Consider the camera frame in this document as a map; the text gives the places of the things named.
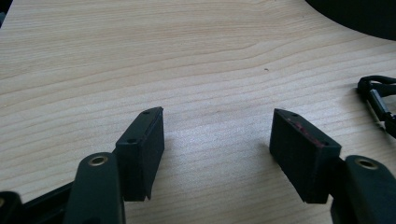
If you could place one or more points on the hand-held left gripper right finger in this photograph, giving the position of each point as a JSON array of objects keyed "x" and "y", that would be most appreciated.
[{"x": 300, "y": 155}]

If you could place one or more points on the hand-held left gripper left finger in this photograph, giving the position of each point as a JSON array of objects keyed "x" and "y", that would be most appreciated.
[{"x": 141, "y": 161}]

